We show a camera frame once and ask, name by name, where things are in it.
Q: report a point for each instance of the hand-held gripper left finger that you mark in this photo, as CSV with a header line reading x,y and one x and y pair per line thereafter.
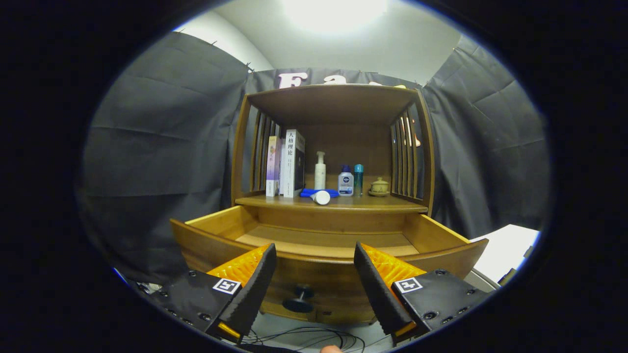
x,y
252,294

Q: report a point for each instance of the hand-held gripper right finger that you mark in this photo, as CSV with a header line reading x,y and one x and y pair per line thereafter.
x,y
379,294

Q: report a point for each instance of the black round drawer knob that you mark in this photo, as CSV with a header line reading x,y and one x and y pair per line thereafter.
x,y
298,305

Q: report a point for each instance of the brown wooden drawer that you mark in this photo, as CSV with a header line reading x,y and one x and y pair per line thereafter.
x,y
324,274

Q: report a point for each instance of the white and green tube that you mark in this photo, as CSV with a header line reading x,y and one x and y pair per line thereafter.
x,y
322,197

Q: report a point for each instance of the brown wooden countertop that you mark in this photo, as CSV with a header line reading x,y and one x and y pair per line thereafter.
x,y
373,202

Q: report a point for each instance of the brown wooden cabinet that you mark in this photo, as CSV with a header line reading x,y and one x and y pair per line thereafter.
x,y
343,142

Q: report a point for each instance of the beige lidded teacup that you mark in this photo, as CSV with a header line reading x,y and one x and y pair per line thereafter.
x,y
379,186

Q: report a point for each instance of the blue folded cloth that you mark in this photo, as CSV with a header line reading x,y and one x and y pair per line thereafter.
x,y
305,192

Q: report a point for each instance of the white bottle with blue cap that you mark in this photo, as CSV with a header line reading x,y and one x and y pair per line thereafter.
x,y
346,184

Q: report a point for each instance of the teal slim bottle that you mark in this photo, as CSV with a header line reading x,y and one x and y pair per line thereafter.
x,y
358,179

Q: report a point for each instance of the purple book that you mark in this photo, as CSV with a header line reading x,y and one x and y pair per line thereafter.
x,y
272,166

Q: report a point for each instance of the white pump bottle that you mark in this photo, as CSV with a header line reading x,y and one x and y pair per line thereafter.
x,y
320,174

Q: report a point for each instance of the white appliance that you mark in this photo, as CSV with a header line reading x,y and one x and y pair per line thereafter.
x,y
505,250

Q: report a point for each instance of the white and black book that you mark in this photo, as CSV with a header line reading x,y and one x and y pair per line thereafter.
x,y
290,162

